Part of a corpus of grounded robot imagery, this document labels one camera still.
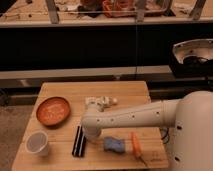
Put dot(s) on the black striped eraser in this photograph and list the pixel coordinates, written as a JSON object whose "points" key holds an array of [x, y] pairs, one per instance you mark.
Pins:
{"points": [[79, 143]]}

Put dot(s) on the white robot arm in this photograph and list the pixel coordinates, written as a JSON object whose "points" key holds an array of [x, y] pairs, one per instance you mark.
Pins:
{"points": [[191, 117]]}

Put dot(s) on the blue cloth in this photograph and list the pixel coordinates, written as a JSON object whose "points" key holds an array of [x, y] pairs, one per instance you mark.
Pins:
{"points": [[114, 145]]}

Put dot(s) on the orange plate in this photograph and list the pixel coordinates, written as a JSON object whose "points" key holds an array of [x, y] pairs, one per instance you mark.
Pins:
{"points": [[53, 111]]}

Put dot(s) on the orange carrot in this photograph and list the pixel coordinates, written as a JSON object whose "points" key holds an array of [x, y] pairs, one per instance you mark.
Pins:
{"points": [[136, 147]]}

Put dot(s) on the orange object on shelf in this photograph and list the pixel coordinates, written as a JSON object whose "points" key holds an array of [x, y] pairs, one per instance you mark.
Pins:
{"points": [[118, 8]]}

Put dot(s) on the clear plastic cup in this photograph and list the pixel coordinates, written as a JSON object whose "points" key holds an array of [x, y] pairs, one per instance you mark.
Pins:
{"points": [[37, 144]]}

